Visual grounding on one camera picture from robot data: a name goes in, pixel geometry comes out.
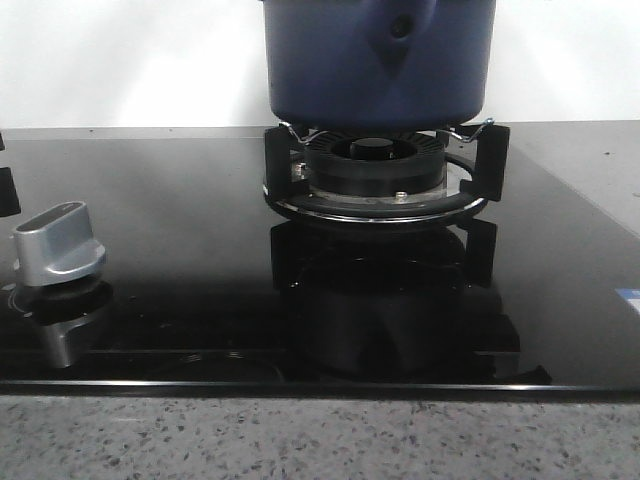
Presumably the black pot support grate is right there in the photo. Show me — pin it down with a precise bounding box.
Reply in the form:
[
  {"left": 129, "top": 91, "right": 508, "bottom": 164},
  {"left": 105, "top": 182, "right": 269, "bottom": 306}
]
[{"left": 264, "top": 120, "right": 510, "bottom": 201}]

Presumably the round gas burner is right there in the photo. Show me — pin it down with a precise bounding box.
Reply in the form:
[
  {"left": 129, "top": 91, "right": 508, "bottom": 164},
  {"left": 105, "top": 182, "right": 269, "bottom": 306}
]
[{"left": 263, "top": 126, "right": 500, "bottom": 228}]

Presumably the black glass gas hob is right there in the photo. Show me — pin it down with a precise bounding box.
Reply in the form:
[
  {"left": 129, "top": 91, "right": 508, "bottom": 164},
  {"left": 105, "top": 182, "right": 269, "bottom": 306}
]
[{"left": 1, "top": 131, "right": 639, "bottom": 401}]

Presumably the dark blue saucepan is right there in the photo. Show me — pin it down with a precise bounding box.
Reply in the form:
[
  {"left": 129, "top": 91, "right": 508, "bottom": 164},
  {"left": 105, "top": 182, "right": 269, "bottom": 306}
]
[{"left": 262, "top": 0, "right": 496, "bottom": 132}]

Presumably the silver stove control knob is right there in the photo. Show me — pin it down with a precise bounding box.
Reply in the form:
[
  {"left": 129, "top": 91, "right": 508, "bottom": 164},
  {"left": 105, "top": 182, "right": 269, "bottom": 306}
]
[{"left": 12, "top": 201, "right": 106, "bottom": 287}]

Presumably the blue energy label sticker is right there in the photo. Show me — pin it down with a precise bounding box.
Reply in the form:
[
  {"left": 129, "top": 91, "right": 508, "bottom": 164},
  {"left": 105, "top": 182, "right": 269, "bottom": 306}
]
[{"left": 616, "top": 288, "right": 640, "bottom": 314}]

